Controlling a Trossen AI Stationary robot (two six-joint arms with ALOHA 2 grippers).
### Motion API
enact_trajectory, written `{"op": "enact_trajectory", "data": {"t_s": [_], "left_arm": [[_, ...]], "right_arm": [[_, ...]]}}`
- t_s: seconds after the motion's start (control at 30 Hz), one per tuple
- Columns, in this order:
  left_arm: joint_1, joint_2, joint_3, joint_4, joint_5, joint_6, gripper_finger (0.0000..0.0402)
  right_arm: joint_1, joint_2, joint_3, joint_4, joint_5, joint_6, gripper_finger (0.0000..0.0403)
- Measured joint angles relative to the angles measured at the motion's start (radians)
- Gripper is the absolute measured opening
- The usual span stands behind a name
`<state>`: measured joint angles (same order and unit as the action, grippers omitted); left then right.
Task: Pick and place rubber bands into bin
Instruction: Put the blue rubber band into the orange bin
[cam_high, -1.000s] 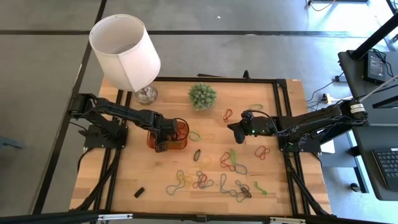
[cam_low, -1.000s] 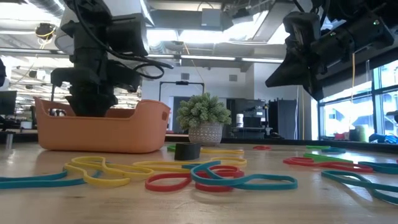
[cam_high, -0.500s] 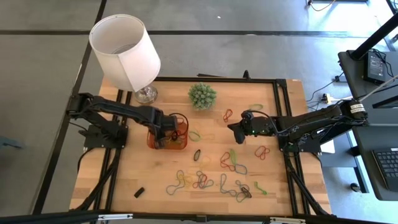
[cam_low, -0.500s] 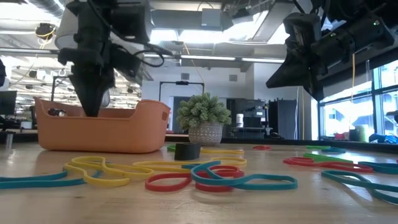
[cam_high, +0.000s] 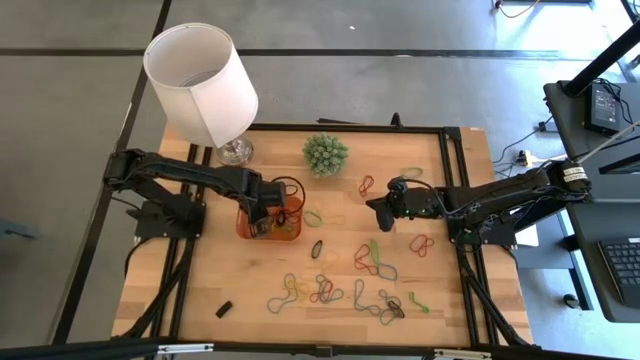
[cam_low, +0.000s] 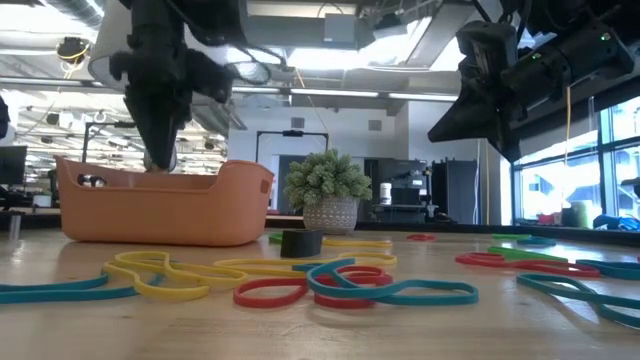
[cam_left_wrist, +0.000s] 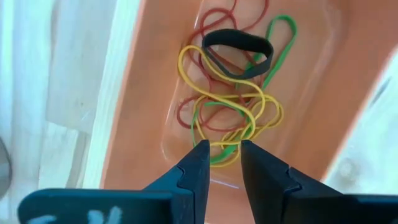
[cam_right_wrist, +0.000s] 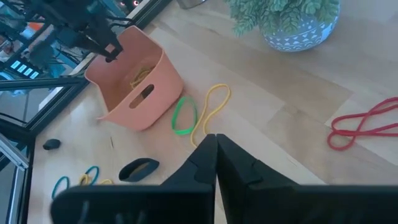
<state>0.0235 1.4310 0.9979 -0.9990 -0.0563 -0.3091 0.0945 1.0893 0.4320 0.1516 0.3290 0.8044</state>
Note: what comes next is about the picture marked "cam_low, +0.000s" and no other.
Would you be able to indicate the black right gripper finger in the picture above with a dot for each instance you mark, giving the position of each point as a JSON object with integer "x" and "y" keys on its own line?
{"x": 511, "y": 135}
{"x": 470, "y": 122}

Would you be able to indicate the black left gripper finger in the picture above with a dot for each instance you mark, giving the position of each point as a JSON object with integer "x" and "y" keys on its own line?
{"x": 172, "y": 130}
{"x": 147, "y": 125}

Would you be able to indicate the green rubber band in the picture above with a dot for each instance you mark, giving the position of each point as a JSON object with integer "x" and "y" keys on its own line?
{"x": 274, "y": 239}
{"x": 525, "y": 254}
{"x": 510, "y": 236}

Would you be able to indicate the blue rubber band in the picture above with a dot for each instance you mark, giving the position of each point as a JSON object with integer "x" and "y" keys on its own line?
{"x": 536, "y": 242}

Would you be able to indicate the red rubber band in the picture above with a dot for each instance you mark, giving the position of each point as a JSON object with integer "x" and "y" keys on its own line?
{"x": 480, "y": 260}
{"x": 265, "y": 300}
{"x": 421, "y": 237}

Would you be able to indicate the yellow rubber band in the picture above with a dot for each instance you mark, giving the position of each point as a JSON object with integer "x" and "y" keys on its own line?
{"x": 360, "y": 243}
{"x": 165, "y": 292}
{"x": 250, "y": 262}

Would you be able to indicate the teal rubber band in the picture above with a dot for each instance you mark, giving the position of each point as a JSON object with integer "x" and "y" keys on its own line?
{"x": 50, "y": 295}
{"x": 550, "y": 287}
{"x": 425, "y": 299}
{"x": 610, "y": 270}

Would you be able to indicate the wide black rubber band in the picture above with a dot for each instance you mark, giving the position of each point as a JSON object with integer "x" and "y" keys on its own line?
{"x": 300, "y": 245}

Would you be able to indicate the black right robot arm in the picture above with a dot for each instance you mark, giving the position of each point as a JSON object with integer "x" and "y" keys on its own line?
{"x": 575, "y": 55}

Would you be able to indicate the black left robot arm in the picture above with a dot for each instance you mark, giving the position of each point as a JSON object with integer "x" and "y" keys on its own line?
{"x": 165, "y": 25}

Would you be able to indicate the orange plastic bin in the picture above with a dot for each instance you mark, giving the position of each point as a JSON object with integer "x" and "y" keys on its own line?
{"x": 165, "y": 215}

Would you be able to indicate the table lamp white shade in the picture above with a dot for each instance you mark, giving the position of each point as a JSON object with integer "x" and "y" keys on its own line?
{"x": 102, "y": 55}

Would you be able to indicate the window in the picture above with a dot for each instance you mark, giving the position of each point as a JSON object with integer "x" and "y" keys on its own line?
{"x": 555, "y": 185}

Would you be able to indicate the black cabinet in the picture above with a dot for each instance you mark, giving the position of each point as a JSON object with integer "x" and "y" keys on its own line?
{"x": 455, "y": 190}

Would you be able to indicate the red container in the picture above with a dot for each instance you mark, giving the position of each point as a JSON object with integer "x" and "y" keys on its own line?
{"x": 546, "y": 218}

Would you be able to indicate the green container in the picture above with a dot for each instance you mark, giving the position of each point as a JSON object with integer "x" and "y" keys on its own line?
{"x": 580, "y": 212}

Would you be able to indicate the white canister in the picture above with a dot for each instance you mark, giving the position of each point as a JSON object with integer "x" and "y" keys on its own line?
{"x": 385, "y": 193}

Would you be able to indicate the blue bag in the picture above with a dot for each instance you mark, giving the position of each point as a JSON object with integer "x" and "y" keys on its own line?
{"x": 615, "y": 222}

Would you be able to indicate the computer monitor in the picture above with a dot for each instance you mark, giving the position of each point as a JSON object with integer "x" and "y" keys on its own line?
{"x": 12, "y": 165}

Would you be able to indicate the green plant in grey pot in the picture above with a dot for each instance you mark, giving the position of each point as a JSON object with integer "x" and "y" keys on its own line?
{"x": 327, "y": 185}

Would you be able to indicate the black aluminium table frame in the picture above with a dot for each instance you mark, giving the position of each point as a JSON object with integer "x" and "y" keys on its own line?
{"x": 450, "y": 227}

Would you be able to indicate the black rig frame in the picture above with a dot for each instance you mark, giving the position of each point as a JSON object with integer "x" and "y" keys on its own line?
{"x": 292, "y": 133}

